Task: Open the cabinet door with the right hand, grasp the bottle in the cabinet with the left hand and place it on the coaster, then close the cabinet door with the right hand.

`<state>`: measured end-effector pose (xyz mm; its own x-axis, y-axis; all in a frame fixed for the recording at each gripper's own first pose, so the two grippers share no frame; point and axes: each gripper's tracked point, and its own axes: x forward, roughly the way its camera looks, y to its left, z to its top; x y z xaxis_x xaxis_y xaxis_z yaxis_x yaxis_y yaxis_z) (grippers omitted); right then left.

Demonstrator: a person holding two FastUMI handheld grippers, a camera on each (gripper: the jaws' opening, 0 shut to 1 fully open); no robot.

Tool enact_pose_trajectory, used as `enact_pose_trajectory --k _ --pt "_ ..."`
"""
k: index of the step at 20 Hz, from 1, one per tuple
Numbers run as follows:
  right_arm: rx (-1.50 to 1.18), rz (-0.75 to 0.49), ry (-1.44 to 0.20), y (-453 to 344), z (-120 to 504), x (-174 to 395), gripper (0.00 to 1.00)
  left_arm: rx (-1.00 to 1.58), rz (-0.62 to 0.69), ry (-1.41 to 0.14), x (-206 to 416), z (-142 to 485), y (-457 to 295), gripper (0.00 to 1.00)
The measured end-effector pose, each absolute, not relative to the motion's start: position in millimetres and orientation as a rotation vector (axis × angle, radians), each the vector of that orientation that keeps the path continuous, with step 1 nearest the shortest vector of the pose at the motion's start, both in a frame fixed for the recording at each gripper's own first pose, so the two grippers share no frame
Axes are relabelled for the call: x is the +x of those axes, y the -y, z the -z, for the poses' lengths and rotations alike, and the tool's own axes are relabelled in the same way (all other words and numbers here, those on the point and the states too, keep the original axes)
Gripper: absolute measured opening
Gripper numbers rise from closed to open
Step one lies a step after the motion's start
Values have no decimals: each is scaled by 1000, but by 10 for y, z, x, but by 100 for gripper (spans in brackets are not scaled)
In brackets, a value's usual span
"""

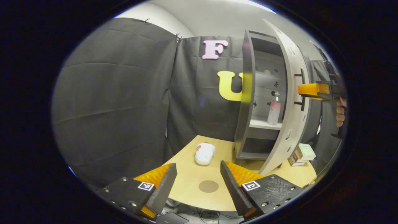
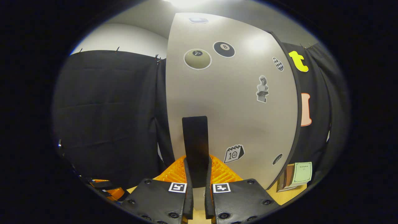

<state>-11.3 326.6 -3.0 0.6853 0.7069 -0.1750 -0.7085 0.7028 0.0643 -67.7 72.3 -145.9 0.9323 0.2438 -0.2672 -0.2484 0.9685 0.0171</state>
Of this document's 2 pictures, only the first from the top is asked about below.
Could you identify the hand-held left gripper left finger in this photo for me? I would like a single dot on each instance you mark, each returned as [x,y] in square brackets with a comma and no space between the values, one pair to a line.
[164,189]

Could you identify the white soft pouch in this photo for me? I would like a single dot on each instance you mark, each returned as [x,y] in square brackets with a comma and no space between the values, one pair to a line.
[204,154]

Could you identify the grey cabinet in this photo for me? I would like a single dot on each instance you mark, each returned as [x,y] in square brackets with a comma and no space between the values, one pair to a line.
[247,109]

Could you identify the white and brown box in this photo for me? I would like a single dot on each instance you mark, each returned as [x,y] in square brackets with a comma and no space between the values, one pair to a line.
[293,160]

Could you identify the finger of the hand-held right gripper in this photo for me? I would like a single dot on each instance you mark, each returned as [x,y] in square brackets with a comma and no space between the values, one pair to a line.
[311,89]

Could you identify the brown round coaster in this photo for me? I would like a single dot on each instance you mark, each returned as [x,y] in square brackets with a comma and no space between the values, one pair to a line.
[208,186]

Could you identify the black backdrop cloth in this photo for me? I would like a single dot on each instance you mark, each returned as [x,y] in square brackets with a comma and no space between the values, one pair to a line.
[118,93]

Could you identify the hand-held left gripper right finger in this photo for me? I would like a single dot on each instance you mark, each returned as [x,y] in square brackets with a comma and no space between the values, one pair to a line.
[233,193]

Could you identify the pale green box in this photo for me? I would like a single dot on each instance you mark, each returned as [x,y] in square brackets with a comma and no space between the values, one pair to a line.
[306,151]

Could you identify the clear bottle with pink label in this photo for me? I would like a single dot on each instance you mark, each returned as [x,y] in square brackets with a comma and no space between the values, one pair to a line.
[274,113]

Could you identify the grey cabinet door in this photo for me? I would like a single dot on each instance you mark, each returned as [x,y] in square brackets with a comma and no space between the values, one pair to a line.
[292,130]

